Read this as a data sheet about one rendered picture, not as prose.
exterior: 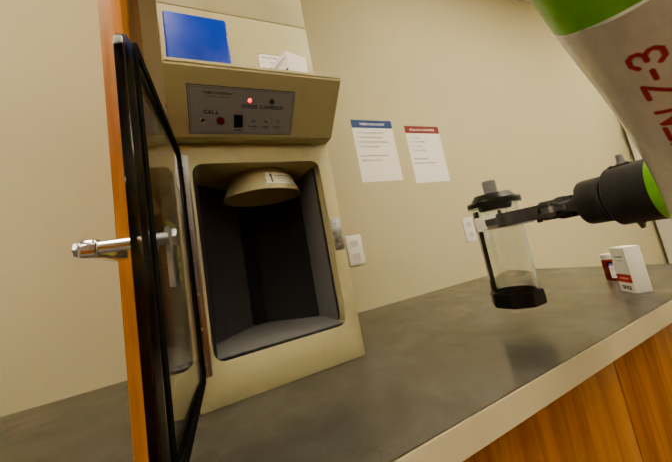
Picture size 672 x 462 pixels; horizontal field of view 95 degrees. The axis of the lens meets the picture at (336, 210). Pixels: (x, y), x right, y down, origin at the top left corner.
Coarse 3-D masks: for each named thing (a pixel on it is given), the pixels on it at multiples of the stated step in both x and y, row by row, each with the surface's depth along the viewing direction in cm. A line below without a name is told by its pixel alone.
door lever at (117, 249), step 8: (88, 240) 27; (96, 240) 27; (104, 240) 27; (112, 240) 27; (120, 240) 27; (128, 240) 28; (72, 248) 26; (80, 248) 26; (88, 248) 26; (96, 248) 27; (104, 248) 27; (112, 248) 27; (120, 248) 27; (128, 248) 28; (80, 256) 26; (88, 256) 26; (96, 256) 27; (104, 256) 28; (112, 256) 30; (120, 256) 32; (128, 256) 34
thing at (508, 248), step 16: (480, 208) 66; (496, 208) 64; (512, 208) 64; (512, 224) 63; (496, 240) 64; (512, 240) 63; (496, 256) 64; (512, 256) 62; (528, 256) 63; (496, 272) 64; (512, 272) 62; (528, 272) 62; (512, 288) 62; (528, 288) 61
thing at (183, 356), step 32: (128, 96) 26; (128, 128) 26; (160, 128) 40; (128, 160) 25; (160, 160) 37; (128, 192) 25; (160, 192) 34; (160, 224) 32; (160, 256) 30; (192, 288) 50; (192, 320) 45; (192, 352) 42; (192, 384) 38; (160, 448) 22
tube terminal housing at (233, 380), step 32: (160, 32) 60; (256, 32) 69; (288, 32) 73; (256, 64) 68; (192, 160) 58; (224, 160) 60; (256, 160) 63; (288, 160) 66; (320, 160) 70; (192, 192) 57; (320, 192) 71; (352, 288) 67; (352, 320) 65; (256, 352) 56; (288, 352) 58; (320, 352) 61; (352, 352) 64; (224, 384) 53; (256, 384) 55
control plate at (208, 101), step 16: (192, 96) 53; (208, 96) 54; (224, 96) 55; (240, 96) 56; (256, 96) 57; (272, 96) 58; (288, 96) 60; (192, 112) 54; (208, 112) 55; (224, 112) 56; (240, 112) 57; (256, 112) 59; (272, 112) 60; (288, 112) 61; (192, 128) 55; (208, 128) 56; (224, 128) 58; (240, 128) 59; (256, 128) 60; (272, 128) 62; (288, 128) 63
